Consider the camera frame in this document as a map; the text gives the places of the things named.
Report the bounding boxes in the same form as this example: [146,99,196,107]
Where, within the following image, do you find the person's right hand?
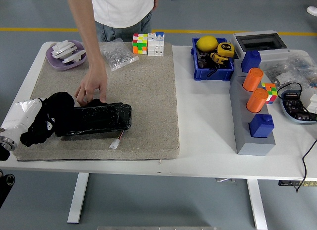
[74,65,108,104]

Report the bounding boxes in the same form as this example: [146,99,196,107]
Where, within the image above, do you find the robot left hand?
[0,98,55,143]

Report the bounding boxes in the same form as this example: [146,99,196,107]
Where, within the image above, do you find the black rag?
[19,92,77,148]

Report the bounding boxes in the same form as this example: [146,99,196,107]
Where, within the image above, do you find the glossy black panel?
[55,102,132,138]

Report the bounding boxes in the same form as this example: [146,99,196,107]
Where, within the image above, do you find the person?
[89,0,156,43]

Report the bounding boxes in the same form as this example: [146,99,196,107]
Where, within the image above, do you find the clear bag of metal nuts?
[99,37,139,72]

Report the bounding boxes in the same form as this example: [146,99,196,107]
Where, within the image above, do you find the purple tray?
[45,39,87,71]

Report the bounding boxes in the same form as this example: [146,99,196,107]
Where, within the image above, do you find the white circuit breaker block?
[147,31,165,57]

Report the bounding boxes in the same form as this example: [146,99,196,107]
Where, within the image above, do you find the large colourful puzzle cube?
[132,33,149,55]

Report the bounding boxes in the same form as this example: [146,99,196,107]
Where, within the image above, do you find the grey-brown mat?
[11,41,180,162]

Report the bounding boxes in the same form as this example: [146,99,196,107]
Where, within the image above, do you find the yellow lemon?
[196,35,219,52]

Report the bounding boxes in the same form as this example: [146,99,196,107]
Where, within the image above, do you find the dark electronic part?
[198,57,211,69]

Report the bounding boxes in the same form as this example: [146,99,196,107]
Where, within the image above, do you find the yellow black tape measure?
[217,42,235,58]

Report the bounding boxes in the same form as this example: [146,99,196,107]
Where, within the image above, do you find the blue plastic bin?
[190,37,235,82]

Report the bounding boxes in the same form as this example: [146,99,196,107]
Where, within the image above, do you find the white table leg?
[246,178,268,230]
[67,172,89,225]

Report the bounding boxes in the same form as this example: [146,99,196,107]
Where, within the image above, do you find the orange cylinder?
[246,88,269,114]
[242,67,264,92]

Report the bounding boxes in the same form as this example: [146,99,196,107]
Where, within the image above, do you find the clear bag of electronic parts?
[259,58,298,88]
[284,50,317,92]

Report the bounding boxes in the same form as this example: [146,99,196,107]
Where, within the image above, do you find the grey block base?
[229,58,276,156]

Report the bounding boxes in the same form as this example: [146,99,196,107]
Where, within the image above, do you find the small colourful puzzle cube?
[261,82,277,105]

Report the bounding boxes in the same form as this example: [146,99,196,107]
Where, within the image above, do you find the blue block with knob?
[248,113,275,139]

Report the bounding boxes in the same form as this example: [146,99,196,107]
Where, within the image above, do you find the blue-grey tray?
[279,90,317,124]

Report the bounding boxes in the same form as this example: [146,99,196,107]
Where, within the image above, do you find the dark circuit boards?
[283,92,317,121]

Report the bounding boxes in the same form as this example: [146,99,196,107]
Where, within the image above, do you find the white plastic modules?
[299,87,317,114]

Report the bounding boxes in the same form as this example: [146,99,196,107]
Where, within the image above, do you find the black power strip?
[278,180,317,187]

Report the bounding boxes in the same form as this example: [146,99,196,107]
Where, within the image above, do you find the white plastic bracket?
[51,40,79,59]
[61,48,87,65]

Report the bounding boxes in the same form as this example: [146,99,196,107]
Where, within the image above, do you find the panel cable with white connector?
[109,129,125,150]

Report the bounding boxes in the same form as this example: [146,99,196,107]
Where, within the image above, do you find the grey enclosure box with window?
[229,29,290,64]

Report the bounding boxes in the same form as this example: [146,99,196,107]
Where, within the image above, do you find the black cable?
[276,82,317,193]

